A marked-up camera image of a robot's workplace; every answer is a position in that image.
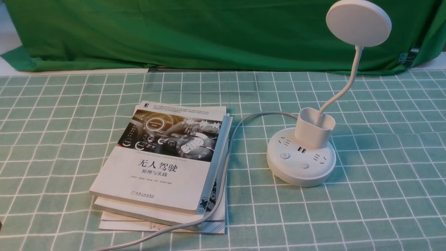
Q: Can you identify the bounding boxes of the bottom white book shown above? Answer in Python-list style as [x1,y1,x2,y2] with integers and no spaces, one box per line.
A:
[99,204,226,235]

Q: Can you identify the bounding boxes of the white lamp power cable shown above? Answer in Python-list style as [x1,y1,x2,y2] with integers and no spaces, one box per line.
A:
[93,112,298,251]

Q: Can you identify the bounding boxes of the middle white book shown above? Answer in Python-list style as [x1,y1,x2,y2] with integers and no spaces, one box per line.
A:
[94,167,226,226]

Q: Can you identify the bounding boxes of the top white autonomous driving book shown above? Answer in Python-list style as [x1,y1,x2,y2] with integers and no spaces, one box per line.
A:
[89,101,232,214]

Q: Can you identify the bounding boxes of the metal binder clip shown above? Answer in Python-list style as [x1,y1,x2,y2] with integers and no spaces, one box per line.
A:
[397,48,419,69]

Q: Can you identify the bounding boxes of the green checkered tablecloth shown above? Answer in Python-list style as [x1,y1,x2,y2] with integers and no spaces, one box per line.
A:
[0,70,446,251]

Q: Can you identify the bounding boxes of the green backdrop cloth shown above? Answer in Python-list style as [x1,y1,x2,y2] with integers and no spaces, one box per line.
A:
[0,0,446,75]

